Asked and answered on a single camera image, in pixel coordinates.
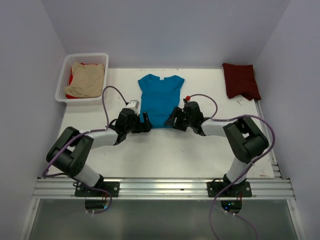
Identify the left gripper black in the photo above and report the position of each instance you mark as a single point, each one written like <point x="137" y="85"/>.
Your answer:
<point x="142" y="127"/>

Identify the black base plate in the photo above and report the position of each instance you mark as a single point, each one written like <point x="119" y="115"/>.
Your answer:
<point x="110" y="188"/>
<point x="217" y="190"/>

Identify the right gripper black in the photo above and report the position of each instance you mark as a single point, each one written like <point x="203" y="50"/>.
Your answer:
<point x="177" y="112"/>

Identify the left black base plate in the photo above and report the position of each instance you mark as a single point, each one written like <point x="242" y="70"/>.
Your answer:
<point x="110" y="188"/>

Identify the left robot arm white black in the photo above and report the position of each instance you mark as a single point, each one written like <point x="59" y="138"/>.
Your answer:
<point x="71" y="150"/>

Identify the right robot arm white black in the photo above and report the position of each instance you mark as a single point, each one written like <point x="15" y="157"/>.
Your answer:
<point x="245" y="138"/>

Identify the blue t shirt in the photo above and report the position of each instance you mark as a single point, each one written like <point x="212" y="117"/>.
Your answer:
<point x="159" y="97"/>

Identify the aluminium mounting rail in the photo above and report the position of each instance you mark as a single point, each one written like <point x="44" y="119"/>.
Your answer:
<point x="169" y="189"/>

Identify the white plastic basket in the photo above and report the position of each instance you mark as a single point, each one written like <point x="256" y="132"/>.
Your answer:
<point x="65" y="73"/>

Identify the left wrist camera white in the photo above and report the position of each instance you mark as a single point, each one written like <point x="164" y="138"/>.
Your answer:
<point x="133" y="104"/>

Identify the red t shirt in basket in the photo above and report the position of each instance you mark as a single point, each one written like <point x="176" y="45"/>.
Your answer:
<point x="70" y="77"/>

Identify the beige t shirt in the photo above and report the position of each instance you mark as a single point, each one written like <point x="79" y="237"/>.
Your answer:
<point x="87" y="81"/>

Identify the folded dark red t shirt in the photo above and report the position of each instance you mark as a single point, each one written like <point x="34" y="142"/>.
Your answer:
<point x="240" y="81"/>

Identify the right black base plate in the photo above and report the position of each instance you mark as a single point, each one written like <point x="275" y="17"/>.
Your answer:
<point x="217" y="190"/>

